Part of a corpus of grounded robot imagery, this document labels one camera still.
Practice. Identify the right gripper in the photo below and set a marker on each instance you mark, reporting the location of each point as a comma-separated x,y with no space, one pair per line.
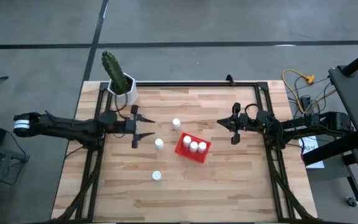
244,122

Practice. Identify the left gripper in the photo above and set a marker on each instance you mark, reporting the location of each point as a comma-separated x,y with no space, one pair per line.
126,126

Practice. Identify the white plastic pill bottle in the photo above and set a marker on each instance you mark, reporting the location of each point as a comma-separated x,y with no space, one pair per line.
187,140
156,175
193,145
176,122
159,142
202,145

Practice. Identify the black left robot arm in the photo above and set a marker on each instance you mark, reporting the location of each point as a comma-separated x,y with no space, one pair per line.
67,127

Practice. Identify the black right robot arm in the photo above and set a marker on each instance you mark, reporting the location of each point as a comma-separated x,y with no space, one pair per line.
306,127

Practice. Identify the red plastic basket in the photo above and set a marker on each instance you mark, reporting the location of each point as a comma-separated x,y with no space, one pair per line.
194,156

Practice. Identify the white hexagonal plant pot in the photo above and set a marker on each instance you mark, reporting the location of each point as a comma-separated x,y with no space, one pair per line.
129,96

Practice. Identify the green cactus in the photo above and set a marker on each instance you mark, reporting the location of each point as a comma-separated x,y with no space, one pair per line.
113,70

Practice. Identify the black power adapter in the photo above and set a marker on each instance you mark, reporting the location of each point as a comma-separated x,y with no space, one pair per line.
305,100

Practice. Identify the white paper sheet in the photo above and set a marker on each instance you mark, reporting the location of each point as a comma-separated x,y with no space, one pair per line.
309,146

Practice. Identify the black table support beam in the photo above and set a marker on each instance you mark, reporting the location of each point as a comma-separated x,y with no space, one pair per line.
331,152

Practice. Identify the dark grey cart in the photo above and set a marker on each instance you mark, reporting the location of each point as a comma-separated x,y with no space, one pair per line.
2,154

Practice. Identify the caster wheel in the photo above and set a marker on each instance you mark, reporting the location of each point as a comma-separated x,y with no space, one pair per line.
351,202

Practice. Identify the small black frame bracket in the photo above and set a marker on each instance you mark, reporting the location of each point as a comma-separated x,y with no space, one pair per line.
230,80

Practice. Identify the black aluminium table frame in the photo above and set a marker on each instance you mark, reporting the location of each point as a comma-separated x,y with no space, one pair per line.
197,84

